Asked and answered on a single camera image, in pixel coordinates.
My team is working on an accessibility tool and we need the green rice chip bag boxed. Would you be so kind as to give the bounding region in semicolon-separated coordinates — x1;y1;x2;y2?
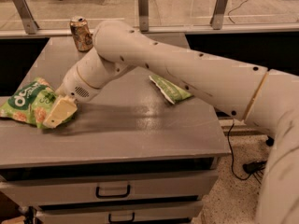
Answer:
0;77;61;129

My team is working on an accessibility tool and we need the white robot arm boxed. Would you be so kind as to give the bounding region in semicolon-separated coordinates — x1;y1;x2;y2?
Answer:
44;20;299;224

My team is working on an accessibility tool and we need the orange soda can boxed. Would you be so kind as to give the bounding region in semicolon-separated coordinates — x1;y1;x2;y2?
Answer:
69;16;93;52

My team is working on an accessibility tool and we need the green Kettle chip bag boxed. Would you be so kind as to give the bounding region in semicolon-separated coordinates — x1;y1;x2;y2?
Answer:
149;75;192;105

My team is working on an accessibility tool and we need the left metal glass bracket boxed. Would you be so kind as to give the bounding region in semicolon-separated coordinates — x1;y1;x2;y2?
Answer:
12;0;39;35

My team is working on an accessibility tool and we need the metal glass bracket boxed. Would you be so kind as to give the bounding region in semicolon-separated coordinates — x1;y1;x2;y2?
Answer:
138;0;149;32
12;0;39;35
210;0;228;30

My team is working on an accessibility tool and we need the upper drawer with handle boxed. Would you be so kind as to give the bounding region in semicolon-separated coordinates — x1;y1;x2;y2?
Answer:
0;170;218;206

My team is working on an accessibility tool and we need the drawer with handle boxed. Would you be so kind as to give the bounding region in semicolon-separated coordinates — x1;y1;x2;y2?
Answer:
36;201;203;224
0;170;218;206

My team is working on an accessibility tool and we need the middle metal glass bracket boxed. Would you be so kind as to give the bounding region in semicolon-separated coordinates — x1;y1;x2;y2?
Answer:
138;0;149;32

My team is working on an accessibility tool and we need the lower drawer with handle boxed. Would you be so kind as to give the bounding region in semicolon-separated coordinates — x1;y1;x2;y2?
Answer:
36;201;203;224

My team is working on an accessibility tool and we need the right metal glass bracket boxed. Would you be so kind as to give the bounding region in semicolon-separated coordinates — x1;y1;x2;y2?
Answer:
210;0;228;30

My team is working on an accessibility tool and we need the black power cable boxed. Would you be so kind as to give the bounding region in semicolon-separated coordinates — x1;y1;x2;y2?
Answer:
226;119;268;185

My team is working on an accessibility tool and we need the black floor cable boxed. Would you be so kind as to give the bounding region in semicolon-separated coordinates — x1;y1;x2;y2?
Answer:
226;0;265;25

